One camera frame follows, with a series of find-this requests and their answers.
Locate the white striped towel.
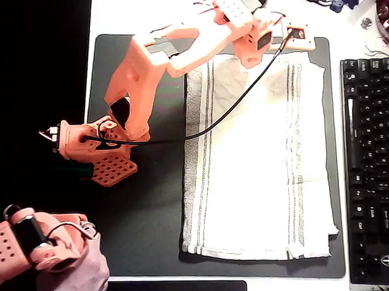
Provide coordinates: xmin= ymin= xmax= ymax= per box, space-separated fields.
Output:
xmin=174 ymin=49 xmax=342 ymax=265

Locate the orange leader arm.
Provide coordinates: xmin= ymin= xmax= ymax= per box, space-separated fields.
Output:
xmin=0 ymin=201 xmax=101 ymax=281

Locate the person's hand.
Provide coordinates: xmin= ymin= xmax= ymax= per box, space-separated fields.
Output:
xmin=33 ymin=233 xmax=111 ymax=291

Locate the white plastic strip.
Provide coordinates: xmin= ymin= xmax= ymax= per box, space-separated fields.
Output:
xmin=346 ymin=0 xmax=379 ymax=26

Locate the dark red bowl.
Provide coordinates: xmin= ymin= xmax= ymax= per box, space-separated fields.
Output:
xmin=375 ymin=0 xmax=389 ymax=47

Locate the black keyboard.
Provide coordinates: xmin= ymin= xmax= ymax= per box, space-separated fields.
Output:
xmin=339 ymin=57 xmax=389 ymax=288

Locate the black desk mat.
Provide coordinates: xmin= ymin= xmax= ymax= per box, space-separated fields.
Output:
xmin=64 ymin=25 xmax=347 ymax=288

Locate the green clamp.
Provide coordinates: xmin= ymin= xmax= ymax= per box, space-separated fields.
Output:
xmin=59 ymin=164 xmax=95 ymax=180

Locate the motor controller board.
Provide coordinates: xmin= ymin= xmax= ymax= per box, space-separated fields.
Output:
xmin=37 ymin=124 xmax=61 ymax=154

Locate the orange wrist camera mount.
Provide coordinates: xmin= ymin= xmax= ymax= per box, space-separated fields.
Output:
xmin=271 ymin=21 xmax=316 ymax=54

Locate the black camera cable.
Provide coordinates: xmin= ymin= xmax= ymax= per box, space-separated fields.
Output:
xmin=77 ymin=28 xmax=299 ymax=149

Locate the orange perforated base plate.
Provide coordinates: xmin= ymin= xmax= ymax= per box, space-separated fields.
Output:
xmin=88 ymin=153 xmax=139 ymax=188

